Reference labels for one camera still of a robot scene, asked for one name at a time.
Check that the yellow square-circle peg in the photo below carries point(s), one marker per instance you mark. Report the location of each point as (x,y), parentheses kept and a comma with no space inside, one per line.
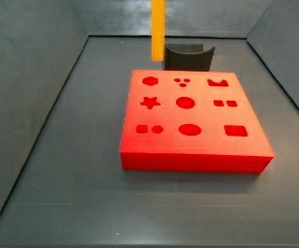
(157,8)

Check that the black curved holder bracket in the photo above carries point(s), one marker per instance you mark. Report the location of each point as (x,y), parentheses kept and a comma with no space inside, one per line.
(187,57)

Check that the red shape-sorting block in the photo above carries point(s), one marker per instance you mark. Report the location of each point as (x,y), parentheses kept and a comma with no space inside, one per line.
(189,122)

